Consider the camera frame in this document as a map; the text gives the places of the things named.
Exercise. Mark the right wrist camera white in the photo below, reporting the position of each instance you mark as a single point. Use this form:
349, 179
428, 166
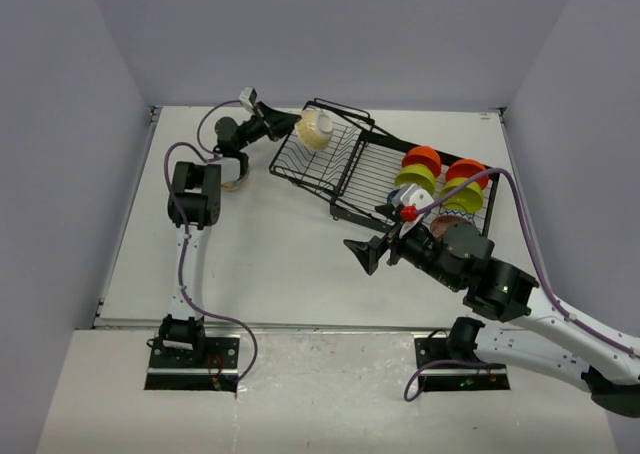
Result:
414, 200

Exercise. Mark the blue zigzag pattern bowl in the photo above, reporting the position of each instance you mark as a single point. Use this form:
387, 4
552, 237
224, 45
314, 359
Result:
459, 215

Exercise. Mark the lime green bowl front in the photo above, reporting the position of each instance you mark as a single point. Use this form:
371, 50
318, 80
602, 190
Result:
469, 199

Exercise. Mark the orange bowl row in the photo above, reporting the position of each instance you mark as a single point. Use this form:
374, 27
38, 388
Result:
464, 169
426, 156

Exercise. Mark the orange bowl rear row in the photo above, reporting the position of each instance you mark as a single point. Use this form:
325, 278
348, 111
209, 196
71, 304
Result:
426, 156

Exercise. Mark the floral leaf pattern bowl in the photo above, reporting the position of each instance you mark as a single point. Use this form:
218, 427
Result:
233, 178

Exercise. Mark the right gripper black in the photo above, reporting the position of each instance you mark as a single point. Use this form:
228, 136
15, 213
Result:
368, 253

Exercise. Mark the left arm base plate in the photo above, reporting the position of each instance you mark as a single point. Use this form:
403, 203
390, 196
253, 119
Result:
215, 369

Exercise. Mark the black wire dish rack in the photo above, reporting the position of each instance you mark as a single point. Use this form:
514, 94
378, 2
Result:
356, 172

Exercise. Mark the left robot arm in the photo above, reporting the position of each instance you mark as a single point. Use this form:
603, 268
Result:
195, 176

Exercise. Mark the orange bowl front row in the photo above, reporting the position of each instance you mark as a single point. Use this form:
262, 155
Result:
464, 169

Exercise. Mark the red diamond pattern bowl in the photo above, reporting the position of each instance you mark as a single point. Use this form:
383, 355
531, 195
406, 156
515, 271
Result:
441, 224

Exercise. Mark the lime green bowl rear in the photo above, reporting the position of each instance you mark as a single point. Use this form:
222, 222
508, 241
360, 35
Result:
417, 174

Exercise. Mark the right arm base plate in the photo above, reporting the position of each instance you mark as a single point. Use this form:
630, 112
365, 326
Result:
453, 378

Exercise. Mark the blue triangle pattern bowl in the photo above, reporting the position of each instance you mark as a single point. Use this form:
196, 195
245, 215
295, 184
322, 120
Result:
394, 198

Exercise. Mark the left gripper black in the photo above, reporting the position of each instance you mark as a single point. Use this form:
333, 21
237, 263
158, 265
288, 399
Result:
280, 125

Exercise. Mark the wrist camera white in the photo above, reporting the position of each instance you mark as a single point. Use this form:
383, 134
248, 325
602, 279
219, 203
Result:
414, 200
247, 98

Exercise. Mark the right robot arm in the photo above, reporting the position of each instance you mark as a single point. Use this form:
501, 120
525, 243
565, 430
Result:
513, 322

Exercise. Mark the lime green bowl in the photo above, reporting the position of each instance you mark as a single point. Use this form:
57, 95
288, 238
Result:
469, 199
417, 174

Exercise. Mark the yellow sun pattern bowl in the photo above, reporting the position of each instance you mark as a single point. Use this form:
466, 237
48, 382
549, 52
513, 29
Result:
314, 129

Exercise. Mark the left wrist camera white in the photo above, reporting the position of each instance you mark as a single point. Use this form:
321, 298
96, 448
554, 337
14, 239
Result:
247, 98

